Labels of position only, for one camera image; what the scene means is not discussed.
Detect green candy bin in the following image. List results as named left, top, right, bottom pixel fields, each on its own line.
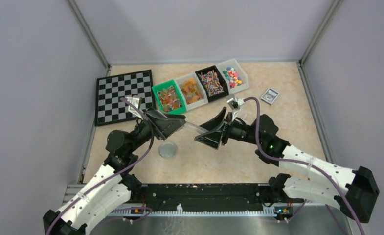
left=152, top=80, right=186, bottom=115

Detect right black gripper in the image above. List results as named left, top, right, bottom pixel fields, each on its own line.
left=195, top=107, right=263, bottom=149

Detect black grey chessboard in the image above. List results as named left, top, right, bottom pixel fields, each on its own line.
left=94, top=70, right=156, bottom=126

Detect black candy bin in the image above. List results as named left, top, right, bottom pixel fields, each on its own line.
left=195, top=65, right=229, bottom=103

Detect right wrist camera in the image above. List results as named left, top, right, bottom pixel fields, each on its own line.
left=226, top=94, right=245, bottom=121

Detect white cable duct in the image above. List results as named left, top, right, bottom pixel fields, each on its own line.
left=109, top=205, right=293, bottom=218

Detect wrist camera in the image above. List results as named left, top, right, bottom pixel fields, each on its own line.
left=121, top=96, right=143, bottom=119
left=226, top=94, right=245, bottom=121

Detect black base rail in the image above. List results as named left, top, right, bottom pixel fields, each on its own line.
left=128, top=183, right=302, bottom=212

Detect white bin colourful candies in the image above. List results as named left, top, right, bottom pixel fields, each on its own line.
left=215, top=58, right=249, bottom=94

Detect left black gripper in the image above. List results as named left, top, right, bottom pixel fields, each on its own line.
left=127, top=106, right=186, bottom=153

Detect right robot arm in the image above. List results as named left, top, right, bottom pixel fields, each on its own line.
left=195, top=108, right=380, bottom=223

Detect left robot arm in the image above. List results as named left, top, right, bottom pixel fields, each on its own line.
left=43, top=109, right=186, bottom=235

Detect blue playing card box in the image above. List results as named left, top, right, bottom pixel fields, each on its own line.
left=261, top=88, right=280, bottom=105

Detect clear plastic scoop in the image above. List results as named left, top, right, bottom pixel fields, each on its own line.
left=183, top=122, right=208, bottom=135

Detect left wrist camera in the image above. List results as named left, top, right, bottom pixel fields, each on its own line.
left=121, top=96, right=143, bottom=119

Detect white bin orange candies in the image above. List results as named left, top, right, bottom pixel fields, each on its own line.
left=174, top=73, right=208, bottom=111

